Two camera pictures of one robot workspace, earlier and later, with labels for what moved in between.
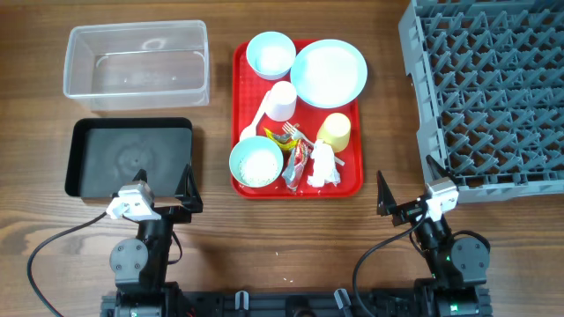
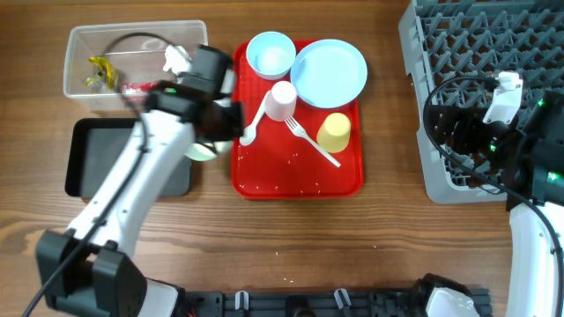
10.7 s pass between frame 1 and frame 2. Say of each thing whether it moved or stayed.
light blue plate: stayed
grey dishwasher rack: stayed
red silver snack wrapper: moved
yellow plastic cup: stayed
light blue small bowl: stayed
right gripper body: moved
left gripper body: moved
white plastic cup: stayed
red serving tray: stayed
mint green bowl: moved
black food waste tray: stayed
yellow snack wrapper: moved
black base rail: stayed
